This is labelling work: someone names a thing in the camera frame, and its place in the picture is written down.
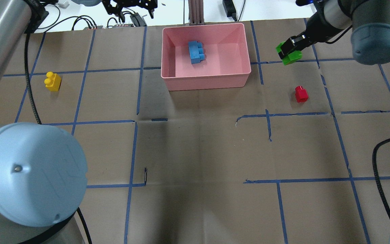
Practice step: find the green toy block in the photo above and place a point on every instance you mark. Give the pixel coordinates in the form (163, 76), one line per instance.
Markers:
(290, 58)

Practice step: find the aluminium profile post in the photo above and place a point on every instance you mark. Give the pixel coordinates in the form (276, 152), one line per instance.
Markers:
(196, 12)

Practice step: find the yellow toy block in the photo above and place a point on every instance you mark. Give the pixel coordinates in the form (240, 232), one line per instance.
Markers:
(53, 81)

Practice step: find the red toy block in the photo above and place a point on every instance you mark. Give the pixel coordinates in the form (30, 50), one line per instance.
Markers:
(301, 94)

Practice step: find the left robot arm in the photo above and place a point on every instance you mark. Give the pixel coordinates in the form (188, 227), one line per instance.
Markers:
(42, 168)

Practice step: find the blue toy block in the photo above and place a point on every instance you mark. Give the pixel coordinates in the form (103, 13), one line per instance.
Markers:
(196, 52)

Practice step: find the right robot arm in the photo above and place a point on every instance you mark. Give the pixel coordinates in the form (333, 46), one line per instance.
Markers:
(369, 21)

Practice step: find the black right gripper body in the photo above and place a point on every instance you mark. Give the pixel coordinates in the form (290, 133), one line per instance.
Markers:
(314, 29)

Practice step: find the black power adapter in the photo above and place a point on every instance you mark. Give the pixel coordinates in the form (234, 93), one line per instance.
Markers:
(230, 10)

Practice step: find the pink plastic box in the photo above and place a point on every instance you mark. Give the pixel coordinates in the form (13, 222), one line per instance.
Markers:
(226, 65)

